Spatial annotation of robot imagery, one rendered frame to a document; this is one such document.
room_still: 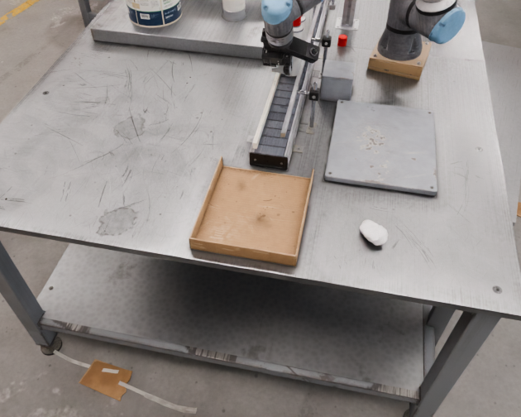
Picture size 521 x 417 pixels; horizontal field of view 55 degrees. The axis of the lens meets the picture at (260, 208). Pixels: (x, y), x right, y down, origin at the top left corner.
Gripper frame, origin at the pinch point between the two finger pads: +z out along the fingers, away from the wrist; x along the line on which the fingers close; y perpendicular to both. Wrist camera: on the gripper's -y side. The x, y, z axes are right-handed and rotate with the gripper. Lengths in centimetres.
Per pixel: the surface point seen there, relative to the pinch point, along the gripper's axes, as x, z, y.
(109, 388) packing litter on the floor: 110, 44, 50
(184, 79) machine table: 1.7, 11.3, 37.0
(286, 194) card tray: 41.7, -12.3, -6.5
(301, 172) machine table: 33.7, -7.2, -9.1
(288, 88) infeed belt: 3.4, 4.5, 0.3
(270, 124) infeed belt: 20.0, -5.1, 2.5
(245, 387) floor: 101, 50, 2
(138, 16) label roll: -23, 15, 61
